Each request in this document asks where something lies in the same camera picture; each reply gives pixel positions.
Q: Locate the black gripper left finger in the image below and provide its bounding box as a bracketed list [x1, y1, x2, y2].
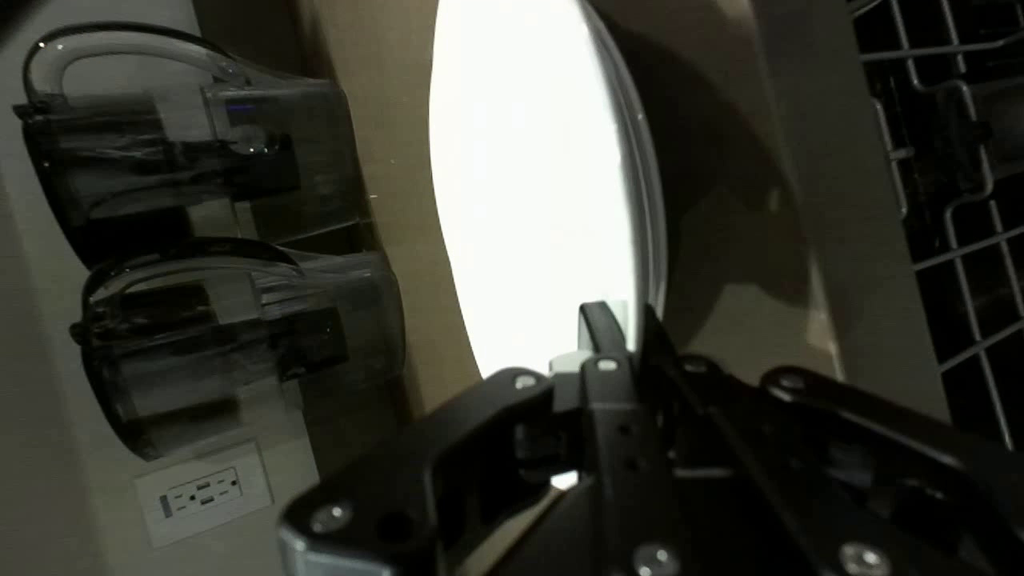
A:
[278, 302, 650, 576]

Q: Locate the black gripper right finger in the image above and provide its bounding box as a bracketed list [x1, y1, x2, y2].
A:
[637, 304, 1024, 576]

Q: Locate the white dinner plate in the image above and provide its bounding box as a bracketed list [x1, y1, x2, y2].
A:
[424, 0, 671, 381]

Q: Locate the white wall outlet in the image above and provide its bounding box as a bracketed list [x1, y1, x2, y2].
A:
[135, 443, 278, 551]

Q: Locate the wire dishwasher rack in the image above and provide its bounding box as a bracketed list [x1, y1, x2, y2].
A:
[844, 0, 1024, 451]

